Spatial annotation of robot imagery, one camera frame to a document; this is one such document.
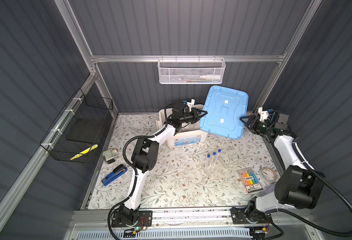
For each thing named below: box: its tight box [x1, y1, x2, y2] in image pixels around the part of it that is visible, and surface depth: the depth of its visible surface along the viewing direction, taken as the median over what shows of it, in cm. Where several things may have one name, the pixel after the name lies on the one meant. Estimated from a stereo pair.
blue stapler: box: [101, 164, 128, 186], surface depth 88 cm
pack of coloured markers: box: [236, 167, 264, 194], surface depth 86 cm
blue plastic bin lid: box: [199, 85, 249, 139], surface depth 89 cm
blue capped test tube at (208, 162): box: [207, 153, 212, 179], surface depth 92 cm
